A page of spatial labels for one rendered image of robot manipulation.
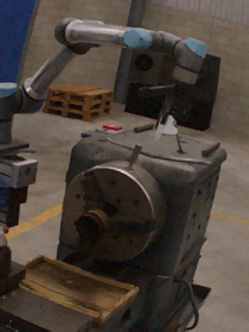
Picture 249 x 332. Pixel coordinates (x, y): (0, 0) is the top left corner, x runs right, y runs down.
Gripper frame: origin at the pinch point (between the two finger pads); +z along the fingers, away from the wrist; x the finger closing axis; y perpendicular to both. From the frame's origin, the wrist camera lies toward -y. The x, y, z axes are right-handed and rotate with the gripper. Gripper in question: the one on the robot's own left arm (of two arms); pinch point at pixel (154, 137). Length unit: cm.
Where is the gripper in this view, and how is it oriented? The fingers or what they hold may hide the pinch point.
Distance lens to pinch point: 186.4
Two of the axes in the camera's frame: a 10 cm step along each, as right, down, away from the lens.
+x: 0.6, -2.9, 9.6
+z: -3.4, 8.9, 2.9
